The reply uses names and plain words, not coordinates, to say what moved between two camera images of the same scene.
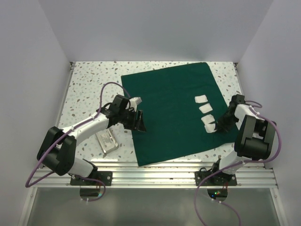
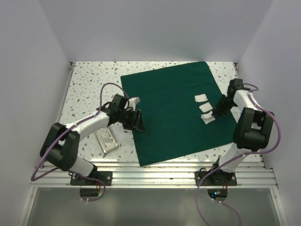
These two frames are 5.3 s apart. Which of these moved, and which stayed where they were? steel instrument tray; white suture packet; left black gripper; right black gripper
Moved: right black gripper
Stayed: steel instrument tray; white suture packet; left black gripper
